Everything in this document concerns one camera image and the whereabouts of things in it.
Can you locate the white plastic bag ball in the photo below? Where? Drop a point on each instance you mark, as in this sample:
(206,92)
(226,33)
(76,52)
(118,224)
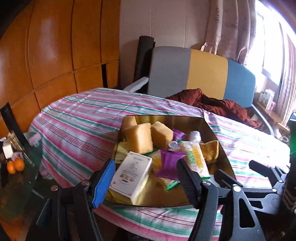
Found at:
(194,136)

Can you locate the white box on sill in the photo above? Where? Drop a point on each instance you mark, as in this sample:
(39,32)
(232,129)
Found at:
(266,99)

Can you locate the beige curtain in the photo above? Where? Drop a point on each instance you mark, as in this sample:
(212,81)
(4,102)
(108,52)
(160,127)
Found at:
(253,34)

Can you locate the white foam piece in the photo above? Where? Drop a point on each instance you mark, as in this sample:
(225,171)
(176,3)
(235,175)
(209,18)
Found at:
(137,85)

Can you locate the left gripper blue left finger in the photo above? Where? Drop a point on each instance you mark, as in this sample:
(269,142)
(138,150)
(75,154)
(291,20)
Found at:
(101,181)

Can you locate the striped pink green bedsheet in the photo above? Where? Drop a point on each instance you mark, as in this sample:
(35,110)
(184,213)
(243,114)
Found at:
(79,133)

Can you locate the glass side table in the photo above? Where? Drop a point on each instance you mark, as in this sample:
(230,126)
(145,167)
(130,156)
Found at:
(16,189)

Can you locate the white cardboard box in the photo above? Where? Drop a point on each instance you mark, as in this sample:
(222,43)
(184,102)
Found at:
(130,178)

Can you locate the rust red blanket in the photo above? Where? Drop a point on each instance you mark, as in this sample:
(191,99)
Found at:
(226,108)

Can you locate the grey yellow blue headboard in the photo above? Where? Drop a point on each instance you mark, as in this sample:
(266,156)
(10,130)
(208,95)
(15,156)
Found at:
(174,69)

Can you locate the black rolled mat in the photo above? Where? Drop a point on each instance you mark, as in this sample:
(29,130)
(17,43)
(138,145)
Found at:
(145,47)

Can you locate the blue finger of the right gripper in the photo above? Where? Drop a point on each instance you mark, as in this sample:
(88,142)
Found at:
(227,178)

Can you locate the orange fruit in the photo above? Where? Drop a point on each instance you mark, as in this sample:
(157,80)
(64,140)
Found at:
(19,164)
(11,167)

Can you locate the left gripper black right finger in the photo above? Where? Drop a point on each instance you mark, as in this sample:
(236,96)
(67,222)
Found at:
(200,193)

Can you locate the gold metal tray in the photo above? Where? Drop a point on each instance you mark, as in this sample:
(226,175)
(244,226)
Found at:
(146,155)

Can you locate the orange wooden wardrobe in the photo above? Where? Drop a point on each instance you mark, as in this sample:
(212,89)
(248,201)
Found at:
(53,49)

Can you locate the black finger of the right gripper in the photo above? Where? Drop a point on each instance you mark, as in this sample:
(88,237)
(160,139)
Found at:
(274,174)

